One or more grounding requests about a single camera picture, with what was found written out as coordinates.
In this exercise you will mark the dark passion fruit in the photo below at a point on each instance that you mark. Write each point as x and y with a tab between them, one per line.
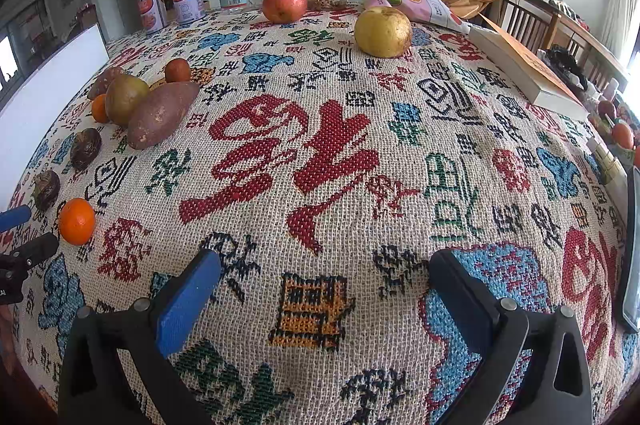
46	190
85	149

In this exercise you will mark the reddish sweet potato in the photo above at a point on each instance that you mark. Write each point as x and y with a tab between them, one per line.
162	115

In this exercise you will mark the small red apple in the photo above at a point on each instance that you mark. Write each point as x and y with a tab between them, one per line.
606	109

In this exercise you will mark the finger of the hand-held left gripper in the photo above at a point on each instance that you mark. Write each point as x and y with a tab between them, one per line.
14	218
40	247

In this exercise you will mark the white striped box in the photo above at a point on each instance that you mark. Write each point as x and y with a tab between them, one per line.
607	160

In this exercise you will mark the wooden chair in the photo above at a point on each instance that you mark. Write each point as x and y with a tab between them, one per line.
597	50
530	17

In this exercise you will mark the green-brown pear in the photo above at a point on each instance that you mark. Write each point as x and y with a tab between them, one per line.
124	99

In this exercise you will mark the large yellow pear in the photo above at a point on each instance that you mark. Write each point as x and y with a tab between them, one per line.
383	32

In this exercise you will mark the white board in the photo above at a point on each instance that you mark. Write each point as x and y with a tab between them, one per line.
50	72

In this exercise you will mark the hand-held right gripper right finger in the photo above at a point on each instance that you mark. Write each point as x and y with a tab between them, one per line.
465	300

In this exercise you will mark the orange fruit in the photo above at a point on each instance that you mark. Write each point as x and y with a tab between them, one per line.
622	135

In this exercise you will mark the printed woven tablecloth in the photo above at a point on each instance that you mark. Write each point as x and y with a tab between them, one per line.
350	215

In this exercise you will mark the black bag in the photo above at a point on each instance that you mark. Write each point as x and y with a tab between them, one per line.
562	61

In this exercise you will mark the thick book orange cover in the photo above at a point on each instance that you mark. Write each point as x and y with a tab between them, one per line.
530	65

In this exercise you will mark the small reddish-brown fruit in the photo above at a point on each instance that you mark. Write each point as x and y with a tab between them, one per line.
177	70

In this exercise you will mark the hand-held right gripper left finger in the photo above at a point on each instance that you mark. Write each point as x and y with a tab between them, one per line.
187	305

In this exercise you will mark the purple sweet potato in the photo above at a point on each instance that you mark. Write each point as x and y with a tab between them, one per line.
102	80

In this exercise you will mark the orange mandarin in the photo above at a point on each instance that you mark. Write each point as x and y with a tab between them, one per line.
99	109
76	221

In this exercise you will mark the pink snack bag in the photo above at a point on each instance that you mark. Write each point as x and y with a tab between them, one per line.
420	5

